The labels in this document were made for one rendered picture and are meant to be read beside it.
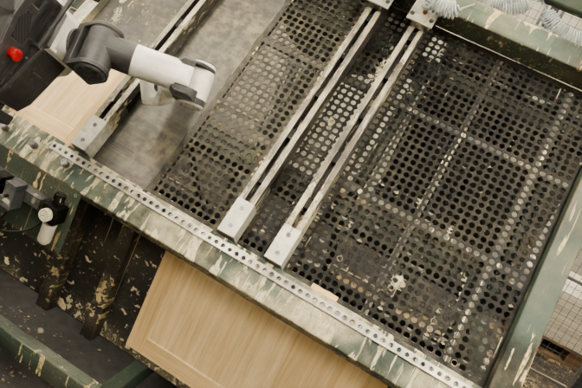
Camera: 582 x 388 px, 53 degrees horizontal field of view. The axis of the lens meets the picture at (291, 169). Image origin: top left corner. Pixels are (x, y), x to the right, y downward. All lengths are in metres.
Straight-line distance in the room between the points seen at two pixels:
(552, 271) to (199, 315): 1.19
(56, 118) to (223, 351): 1.02
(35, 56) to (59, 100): 0.58
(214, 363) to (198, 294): 0.26
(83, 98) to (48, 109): 0.13
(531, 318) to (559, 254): 0.23
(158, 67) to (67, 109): 0.66
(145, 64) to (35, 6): 0.30
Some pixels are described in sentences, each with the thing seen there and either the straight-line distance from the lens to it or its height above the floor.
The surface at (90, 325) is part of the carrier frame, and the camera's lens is 2.40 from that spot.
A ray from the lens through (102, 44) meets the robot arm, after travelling 1.66.
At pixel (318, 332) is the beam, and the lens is 1.78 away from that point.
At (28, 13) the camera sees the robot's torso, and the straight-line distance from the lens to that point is 1.66.
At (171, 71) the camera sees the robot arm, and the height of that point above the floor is 1.34.
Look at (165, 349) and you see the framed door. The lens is 2.31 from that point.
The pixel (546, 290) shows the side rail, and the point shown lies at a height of 1.20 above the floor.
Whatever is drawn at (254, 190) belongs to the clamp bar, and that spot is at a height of 1.05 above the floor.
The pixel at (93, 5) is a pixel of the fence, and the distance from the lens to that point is 2.43.
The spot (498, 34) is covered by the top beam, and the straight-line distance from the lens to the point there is 2.23.
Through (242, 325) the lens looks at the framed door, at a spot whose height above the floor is 0.58.
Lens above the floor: 1.60
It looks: 13 degrees down
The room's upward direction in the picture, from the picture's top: 25 degrees clockwise
